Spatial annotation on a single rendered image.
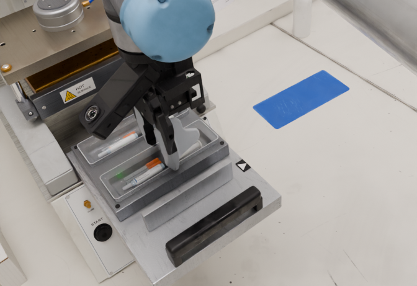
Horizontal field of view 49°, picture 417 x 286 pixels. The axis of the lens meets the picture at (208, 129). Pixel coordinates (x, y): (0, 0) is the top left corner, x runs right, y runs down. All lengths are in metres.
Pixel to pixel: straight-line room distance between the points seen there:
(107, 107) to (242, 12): 0.87
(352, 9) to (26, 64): 0.58
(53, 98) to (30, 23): 0.15
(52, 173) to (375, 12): 0.61
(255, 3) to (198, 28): 1.03
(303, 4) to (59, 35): 0.70
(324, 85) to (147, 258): 0.71
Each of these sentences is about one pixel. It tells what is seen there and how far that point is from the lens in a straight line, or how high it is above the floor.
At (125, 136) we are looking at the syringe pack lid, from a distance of 0.75.
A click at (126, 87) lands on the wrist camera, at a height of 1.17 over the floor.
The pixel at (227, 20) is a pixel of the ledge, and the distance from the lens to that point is 1.36.
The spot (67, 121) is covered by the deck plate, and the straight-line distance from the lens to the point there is 0.93.
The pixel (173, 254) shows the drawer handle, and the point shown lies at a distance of 0.60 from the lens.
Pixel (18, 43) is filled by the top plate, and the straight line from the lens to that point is 0.84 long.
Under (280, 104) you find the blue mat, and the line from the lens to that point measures 1.13.
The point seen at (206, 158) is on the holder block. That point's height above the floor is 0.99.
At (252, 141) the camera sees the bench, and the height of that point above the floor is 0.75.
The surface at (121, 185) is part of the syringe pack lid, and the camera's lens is 0.68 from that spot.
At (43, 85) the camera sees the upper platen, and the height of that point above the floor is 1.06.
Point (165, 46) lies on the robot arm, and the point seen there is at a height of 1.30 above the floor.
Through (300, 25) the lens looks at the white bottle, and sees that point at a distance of 1.32.
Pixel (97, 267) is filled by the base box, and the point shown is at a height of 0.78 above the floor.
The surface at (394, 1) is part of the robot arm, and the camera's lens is 0.27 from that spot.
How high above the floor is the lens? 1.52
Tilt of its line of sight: 45 degrees down
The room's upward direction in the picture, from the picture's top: 9 degrees counter-clockwise
